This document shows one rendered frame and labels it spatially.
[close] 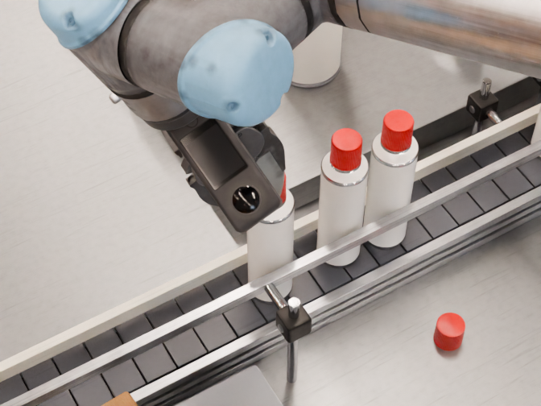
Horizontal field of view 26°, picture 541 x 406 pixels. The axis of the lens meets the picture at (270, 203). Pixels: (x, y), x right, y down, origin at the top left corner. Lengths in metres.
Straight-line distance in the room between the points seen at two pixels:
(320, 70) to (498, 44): 0.75
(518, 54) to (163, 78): 0.25
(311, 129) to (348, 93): 0.08
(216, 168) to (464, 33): 0.28
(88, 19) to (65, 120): 0.75
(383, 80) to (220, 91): 0.78
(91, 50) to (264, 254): 0.45
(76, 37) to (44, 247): 0.64
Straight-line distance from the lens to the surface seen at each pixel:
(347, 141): 1.23
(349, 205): 1.28
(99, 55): 0.89
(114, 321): 1.32
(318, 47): 1.51
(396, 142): 1.26
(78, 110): 1.62
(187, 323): 1.25
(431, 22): 0.83
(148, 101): 0.95
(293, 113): 1.53
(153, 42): 0.85
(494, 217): 1.45
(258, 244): 1.26
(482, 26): 0.81
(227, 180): 0.99
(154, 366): 1.32
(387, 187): 1.30
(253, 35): 0.82
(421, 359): 1.38
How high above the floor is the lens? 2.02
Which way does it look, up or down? 53 degrees down
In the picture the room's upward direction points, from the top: straight up
